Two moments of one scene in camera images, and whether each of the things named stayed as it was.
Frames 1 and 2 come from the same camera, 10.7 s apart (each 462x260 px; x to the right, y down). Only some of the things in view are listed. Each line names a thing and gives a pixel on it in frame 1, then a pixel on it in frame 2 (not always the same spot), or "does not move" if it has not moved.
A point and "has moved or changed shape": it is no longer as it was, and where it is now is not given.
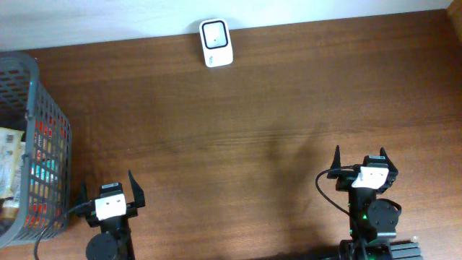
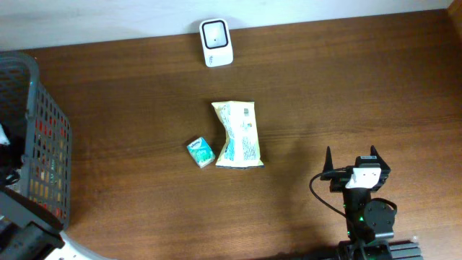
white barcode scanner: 216,42 does not move
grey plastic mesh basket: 25,105 does not move
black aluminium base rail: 402,250 does not move
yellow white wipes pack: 12,149 has moved or changed shape
